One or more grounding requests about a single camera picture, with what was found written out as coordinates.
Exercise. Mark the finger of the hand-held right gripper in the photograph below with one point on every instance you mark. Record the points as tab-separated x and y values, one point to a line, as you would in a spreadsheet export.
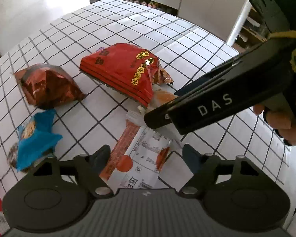
157	116
191	87

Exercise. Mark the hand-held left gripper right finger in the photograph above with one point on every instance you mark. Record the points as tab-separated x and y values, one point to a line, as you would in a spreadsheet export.
191	160

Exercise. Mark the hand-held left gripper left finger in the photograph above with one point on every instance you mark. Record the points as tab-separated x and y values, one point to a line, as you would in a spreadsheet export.
101	158

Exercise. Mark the orange pastry clear wrapper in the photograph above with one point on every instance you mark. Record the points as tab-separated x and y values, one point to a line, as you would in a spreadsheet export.
162	97

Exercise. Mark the small brown foil packet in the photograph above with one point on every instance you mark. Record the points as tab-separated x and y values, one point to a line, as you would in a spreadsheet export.
164	75

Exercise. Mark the white brick print packet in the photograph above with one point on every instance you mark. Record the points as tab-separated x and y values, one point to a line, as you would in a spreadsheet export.
143	158

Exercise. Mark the red snack bag gold coins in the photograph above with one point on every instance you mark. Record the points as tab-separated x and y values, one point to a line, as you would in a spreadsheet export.
118	66

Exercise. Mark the blue snack packet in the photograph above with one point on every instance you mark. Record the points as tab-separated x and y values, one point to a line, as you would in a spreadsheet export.
32	143

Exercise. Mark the round chocolate cake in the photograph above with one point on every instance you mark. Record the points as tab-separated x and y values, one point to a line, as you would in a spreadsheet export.
11	156

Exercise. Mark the brown foil snack bag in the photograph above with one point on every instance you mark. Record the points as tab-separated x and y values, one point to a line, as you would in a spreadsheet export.
46	84

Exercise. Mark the person's right hand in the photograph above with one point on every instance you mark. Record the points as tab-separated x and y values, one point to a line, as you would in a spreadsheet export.
286	130

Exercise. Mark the checked white tablecloth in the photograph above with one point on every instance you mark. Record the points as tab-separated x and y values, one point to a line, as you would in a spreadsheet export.
162	29

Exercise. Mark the white pole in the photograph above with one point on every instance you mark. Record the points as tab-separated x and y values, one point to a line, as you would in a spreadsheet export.
239	19

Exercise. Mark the row of shoes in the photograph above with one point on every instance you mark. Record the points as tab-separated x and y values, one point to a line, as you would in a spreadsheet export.
143	3

